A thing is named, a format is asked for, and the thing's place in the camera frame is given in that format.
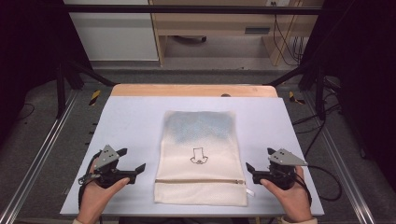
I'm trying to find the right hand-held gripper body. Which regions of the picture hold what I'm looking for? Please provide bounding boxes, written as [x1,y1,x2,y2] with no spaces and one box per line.
[264,148,308,191]

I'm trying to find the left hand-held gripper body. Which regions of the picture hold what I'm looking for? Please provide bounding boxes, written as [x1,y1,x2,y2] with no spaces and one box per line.
[78,145,126,189]

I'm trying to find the cream mesh laundry bag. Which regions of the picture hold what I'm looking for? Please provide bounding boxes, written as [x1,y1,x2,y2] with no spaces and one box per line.
[153,109,256,207]

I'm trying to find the person's right hand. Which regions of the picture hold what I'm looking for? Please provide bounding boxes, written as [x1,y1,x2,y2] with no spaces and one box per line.
[260,165,313,224]

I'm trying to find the person's left hand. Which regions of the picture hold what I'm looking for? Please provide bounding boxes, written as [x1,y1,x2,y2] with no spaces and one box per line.
[76,158,131,224]

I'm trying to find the white table mat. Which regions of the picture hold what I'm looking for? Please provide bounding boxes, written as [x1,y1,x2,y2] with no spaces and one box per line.
[59,95,325,217]

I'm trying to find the yellow black tape piece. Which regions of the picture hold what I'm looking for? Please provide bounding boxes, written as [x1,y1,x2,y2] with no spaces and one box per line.
[89,89,102,106]
[288,91,306,105]

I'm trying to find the black metal stand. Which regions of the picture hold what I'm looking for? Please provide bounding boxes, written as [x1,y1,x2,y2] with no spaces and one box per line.
[267,59,328,121]
[55,59,118,119]

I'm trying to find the wooden table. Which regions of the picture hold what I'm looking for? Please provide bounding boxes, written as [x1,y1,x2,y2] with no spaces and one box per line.
[110,83,278,98]

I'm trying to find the white cabinet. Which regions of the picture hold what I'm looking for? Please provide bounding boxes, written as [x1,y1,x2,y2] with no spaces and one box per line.
[64,0,160,63]

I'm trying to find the black curtain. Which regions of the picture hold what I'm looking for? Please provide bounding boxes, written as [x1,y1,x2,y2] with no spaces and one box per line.
[298,0,396,188]
[0,0,94,147]

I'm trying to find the light wooden desk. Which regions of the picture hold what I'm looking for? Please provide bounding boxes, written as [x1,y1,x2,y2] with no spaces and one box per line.
[148,0,325,67]

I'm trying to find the black horizontal bar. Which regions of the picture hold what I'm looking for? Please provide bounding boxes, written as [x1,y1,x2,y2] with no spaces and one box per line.
[64,4,323,16]

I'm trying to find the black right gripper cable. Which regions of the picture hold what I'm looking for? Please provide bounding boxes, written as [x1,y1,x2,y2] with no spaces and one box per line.
[293,172,313,208]

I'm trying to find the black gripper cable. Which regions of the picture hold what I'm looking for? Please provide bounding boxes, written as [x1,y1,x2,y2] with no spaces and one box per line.
[293,172,313,208]
[78,151,102,210]

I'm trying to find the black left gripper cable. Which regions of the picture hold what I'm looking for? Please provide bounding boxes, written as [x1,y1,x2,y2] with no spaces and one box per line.
[78,151,102,210]

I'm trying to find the aluminium floor rail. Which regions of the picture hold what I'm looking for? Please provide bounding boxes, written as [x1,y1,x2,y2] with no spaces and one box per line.
[303,91,376,224]
[0,90,80,224]

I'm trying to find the black looped floor cable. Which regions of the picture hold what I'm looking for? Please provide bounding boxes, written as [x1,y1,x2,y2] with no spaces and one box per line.
[292,102,344,203]

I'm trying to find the thin black floor cable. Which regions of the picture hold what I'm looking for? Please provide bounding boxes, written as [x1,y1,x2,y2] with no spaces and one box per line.
[17,102,35,122]

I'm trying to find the black hanging cables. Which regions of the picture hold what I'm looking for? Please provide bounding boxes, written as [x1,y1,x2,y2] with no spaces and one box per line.
[272,1,305,67]

